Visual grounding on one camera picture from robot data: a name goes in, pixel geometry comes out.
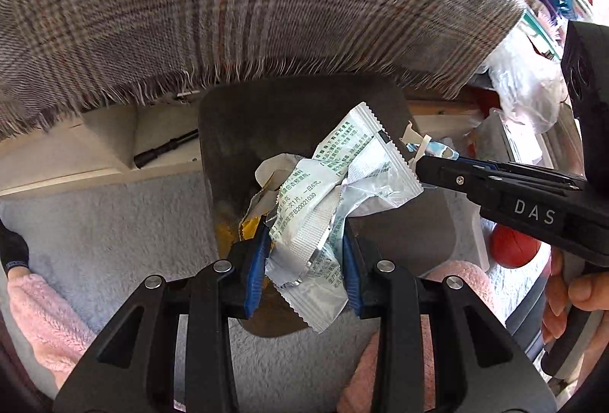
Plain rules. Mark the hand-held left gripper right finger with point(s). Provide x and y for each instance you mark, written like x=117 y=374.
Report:
x=349 y=275

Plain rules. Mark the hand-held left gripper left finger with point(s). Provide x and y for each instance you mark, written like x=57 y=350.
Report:
x=252 y=270

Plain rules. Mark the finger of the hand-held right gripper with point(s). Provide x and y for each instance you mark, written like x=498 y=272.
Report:
x=447 y=175
x=533 y=173

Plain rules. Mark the torn white blue wrapper strip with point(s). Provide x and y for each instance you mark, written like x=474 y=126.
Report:
x=423 y=144

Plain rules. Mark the silver sachet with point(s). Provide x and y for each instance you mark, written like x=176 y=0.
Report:
x=304 y=246

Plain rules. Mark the white sachet green print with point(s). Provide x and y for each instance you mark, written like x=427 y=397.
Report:
x=366 y=156

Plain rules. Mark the dark grey waste bin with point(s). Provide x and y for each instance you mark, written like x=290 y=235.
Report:
x=266 y=122

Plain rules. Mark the person's right hand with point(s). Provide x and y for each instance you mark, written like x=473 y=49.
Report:
x=590 y=291

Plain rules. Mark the yellow packet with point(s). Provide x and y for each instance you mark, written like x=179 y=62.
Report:
x=252 y=222

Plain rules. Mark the red ball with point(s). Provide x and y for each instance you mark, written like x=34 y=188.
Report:
x=514 y=246

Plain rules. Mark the clear plastic bag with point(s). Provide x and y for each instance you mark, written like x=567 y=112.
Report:
x=523 y=80

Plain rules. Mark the person's right leg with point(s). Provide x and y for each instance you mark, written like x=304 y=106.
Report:
x=361 y=375

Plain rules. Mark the person's leg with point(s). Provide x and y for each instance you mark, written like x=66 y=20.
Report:
x=47 y=327
x=361 y=375

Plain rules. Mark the grey plastic tub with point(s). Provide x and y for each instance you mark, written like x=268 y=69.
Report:
x=525 y=299

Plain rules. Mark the fluffy grey rug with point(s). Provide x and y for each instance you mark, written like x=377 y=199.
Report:
x=119 y=232

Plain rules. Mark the black flashlight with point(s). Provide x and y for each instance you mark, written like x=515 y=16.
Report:
x=164 y=147

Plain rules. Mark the cream bed base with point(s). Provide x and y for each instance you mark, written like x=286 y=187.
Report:
x=81 y=156

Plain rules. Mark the person's left leg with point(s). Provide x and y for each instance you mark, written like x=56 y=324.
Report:
x=47 y=327

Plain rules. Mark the black sock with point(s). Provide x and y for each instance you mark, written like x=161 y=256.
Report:
x=12 y=249

